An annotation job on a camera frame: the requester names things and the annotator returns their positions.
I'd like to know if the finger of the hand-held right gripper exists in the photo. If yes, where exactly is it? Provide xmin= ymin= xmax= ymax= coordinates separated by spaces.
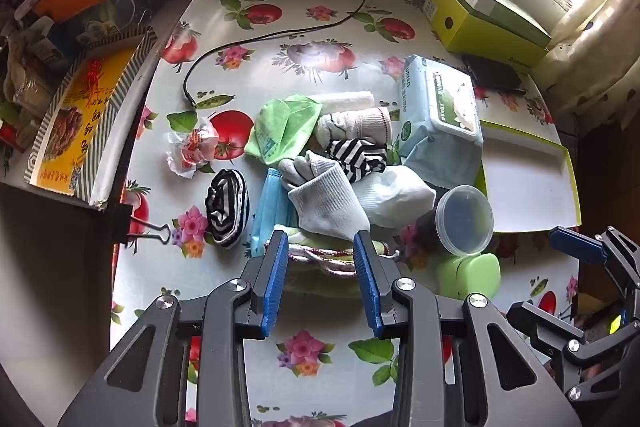
xmin=548 ymin=226 xmax=640 ymax=308
xmin=506 ymin=299 xmax=640 ymax=403

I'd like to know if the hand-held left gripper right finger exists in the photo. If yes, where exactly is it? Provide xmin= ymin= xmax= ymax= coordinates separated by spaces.
xmin=352 ymin=231 xmax=583 ymax=427

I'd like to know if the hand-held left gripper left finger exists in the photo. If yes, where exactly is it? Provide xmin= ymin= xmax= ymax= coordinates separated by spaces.
xmin=57 ymin=229 xmax=291 ymax=427

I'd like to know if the green towel with red-white trim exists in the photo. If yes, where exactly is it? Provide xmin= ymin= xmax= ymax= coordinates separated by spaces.
xmin=265 ymin=227 xmax=401 ymax=298

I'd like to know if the shallow lime green box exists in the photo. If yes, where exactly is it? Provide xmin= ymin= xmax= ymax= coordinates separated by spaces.
xmin=472 ymin=119 xmax=583 ymax=234

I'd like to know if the blue face mask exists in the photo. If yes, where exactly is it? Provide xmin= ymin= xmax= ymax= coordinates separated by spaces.
xmin=249 ymin=167 xmax=301 ymax=258

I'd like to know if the black white striped sock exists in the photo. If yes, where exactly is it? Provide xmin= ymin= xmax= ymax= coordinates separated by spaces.
xmin=324 ymin=138 xmax=390 ymax=185
xmin=205 ymin=169 xmax=251 ymax=250

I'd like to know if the grey white sock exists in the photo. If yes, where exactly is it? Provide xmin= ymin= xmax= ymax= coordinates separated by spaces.
xmin=277 ymin=150 xmax=372 ymax=244

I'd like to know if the green microfiber cloth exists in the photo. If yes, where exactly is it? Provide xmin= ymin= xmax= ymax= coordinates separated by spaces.
xmin=244 ymin=94 xmax=325 ymax=165

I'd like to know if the clear orange packet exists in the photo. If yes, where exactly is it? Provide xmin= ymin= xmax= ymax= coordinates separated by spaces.
xmin=165 ymin=117 xmax=221 ymax=180

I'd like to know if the beige sock with red stripe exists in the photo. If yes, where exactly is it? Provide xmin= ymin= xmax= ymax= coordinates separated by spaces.
xmin=315 ymin=106 xmax=392 ymax=145

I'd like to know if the white towel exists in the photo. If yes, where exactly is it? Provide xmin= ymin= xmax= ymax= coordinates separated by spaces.
xmin=307 ymin=89 xmax=376 ymax=112

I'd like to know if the small green plastic case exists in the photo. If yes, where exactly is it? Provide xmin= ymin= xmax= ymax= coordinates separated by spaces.
xmin=436 ymin=252 xmax=502 ymax=299

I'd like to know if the black binder clip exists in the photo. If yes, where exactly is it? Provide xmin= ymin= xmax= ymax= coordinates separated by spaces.
xmin=111 ymin=202 xmax=171 ymax=253

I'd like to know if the cream patterned curtain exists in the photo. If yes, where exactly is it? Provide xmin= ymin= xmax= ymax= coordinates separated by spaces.
xmin=530 ymin=0 xmax=640 ymax=132

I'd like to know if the pale blue wet wipes pack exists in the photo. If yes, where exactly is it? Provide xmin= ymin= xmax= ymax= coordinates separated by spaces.
xmin=397 ymin=54 xmax=485 ymax=188

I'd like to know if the black smartphone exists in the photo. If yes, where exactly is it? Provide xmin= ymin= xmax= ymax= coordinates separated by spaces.
xmin=461 ymin=53 xmax=527 ymax=95

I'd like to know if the lime green cardboard box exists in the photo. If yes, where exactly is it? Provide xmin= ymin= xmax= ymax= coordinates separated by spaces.
xmin=422 ymin=0 xmax=551 ymax=70

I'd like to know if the green white flat box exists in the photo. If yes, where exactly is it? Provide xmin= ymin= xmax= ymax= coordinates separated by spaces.
xmin=437 ymin=0 xmax=552 ymax=48

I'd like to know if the yellow printed striped-edge box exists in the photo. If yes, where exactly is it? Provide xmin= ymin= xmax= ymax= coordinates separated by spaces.
xmin=24 ymin=26 xmax=160 ymax=210

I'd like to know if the floral fruit print tablecloth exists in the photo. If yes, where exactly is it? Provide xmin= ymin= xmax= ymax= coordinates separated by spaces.
xmin=107 ymin=0 xmax=583 ymax=427

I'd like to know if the pile of food bags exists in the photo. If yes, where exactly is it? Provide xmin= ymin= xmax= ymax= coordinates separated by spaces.
xmin=0 ymin=22 xmax=71 ymax=148

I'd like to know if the black charging cable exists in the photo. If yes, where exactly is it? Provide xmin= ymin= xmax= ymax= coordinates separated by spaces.
xmin=182 ymin=0 xmax=369 ymax=108

